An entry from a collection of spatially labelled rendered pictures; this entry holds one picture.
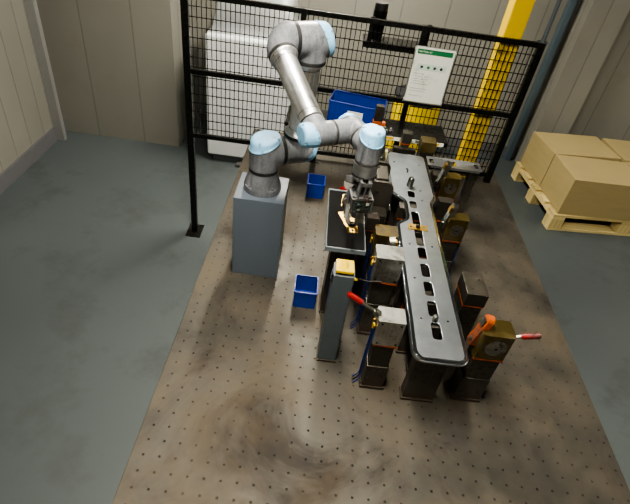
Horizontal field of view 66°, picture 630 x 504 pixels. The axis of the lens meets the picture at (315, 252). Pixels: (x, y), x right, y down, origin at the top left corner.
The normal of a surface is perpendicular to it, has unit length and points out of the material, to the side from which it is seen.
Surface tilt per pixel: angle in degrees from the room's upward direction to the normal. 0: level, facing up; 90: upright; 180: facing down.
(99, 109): 90
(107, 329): 0
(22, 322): 0
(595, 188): 90
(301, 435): 0
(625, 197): 90
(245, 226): 90
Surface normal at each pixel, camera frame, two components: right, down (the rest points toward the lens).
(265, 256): -0.07, 0.63
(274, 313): 0.12, -0.76
